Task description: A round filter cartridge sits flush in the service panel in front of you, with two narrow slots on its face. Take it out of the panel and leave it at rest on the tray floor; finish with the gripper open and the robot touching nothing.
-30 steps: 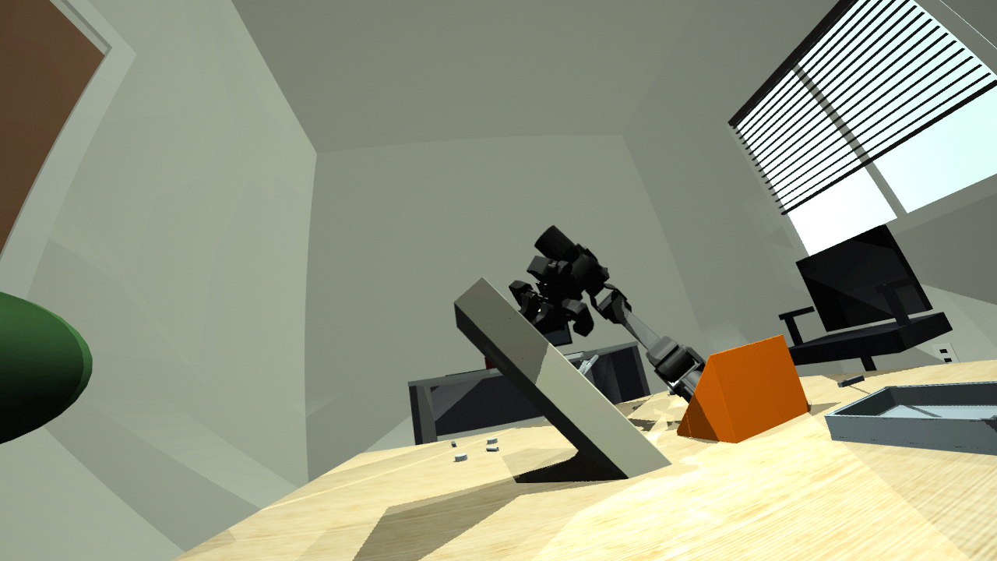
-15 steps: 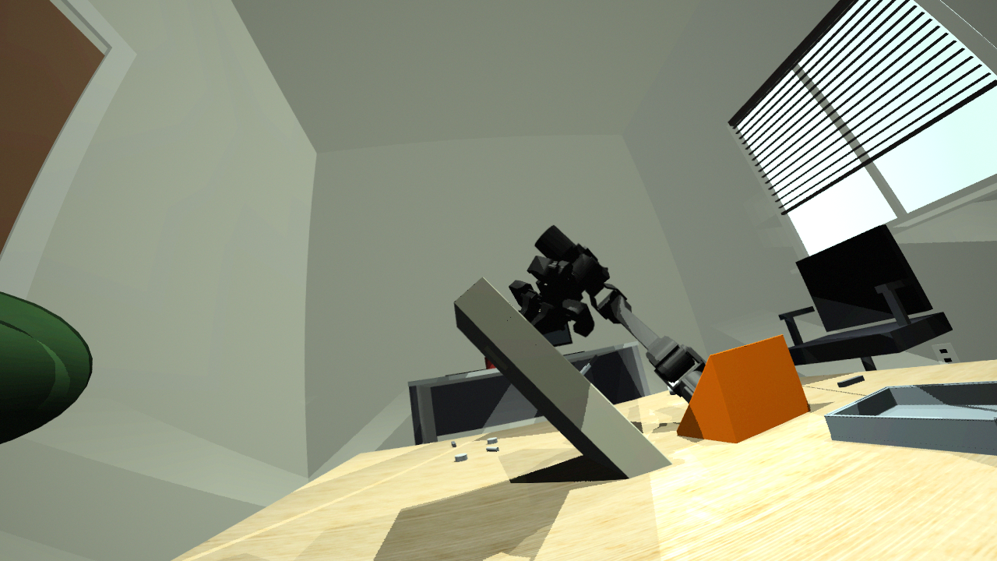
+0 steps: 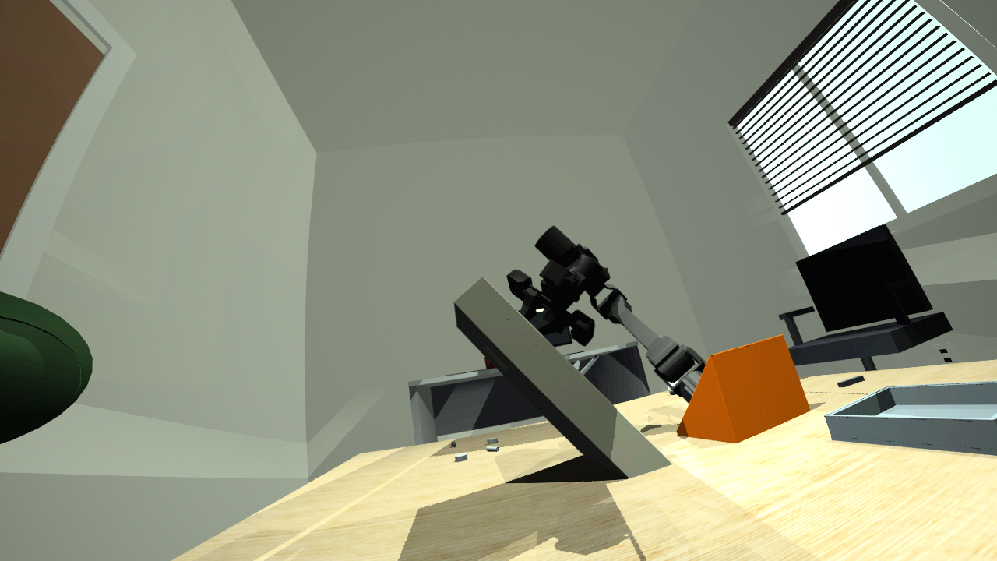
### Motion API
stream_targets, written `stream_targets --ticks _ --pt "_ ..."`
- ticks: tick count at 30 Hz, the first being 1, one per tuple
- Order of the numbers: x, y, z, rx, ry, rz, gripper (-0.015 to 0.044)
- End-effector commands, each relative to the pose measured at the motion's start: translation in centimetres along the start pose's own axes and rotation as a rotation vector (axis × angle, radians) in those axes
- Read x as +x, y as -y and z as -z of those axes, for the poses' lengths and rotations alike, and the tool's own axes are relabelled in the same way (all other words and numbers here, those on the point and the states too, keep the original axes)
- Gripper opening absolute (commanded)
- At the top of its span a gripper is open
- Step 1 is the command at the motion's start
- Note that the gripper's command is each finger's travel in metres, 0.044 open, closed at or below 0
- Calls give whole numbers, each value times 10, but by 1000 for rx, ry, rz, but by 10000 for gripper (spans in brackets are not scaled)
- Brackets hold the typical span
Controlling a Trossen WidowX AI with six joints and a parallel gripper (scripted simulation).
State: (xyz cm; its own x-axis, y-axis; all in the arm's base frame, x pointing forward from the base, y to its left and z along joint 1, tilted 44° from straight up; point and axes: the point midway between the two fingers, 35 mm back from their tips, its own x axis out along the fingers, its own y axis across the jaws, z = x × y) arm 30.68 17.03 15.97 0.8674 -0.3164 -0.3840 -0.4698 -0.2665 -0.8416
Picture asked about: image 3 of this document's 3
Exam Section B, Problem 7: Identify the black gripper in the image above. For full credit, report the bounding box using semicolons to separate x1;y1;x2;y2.
507;270;595;346

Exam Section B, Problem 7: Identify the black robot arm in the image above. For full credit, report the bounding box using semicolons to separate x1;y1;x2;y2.
535;226;706;404

